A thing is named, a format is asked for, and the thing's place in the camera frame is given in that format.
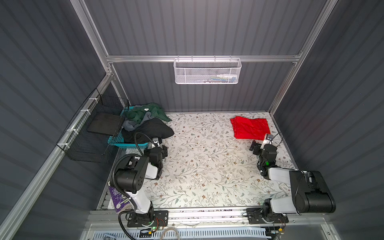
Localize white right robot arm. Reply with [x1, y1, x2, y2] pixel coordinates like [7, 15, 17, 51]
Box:
[247, 139, 336, 224]

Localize grey t shirt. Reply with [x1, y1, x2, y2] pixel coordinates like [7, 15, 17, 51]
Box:
[122, 112, 154, 132]

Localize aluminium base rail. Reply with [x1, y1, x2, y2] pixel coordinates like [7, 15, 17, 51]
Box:
[85, 207, 325, 229]

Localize black corrugated cable conduit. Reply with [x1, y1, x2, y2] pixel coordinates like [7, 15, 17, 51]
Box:
[110, 131, 157, 240]

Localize green t shirt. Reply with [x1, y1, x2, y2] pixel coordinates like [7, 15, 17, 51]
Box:
[124, 103, 172, 124]

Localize black t shirt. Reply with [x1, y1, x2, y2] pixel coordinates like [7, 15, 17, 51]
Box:
[122, 118, 175, 144]

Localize black wire mesh basket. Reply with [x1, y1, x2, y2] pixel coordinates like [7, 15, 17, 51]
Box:
[57, 90, 129, 164]

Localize white slotted cable duct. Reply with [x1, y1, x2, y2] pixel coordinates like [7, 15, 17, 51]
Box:
[89, 227, 271, 240]

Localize purple booklet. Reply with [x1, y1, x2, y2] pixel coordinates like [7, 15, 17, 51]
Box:
[109, 186, 133, 214]

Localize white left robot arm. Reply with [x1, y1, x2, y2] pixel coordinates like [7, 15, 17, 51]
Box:
[109, 145, 168, 223]

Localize red t shirt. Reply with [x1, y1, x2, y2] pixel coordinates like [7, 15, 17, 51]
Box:
[231, 116, 271, 141]

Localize aluminium horizontal frame bar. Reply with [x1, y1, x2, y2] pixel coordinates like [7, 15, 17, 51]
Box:
[106, 55, 301, 63]

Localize aluminium corner frame post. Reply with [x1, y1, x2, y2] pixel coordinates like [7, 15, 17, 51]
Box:
[269, 0, 338, 116]

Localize white wire mesh basket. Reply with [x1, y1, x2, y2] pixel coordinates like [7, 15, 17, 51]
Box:
[173, 60, 242, 85]

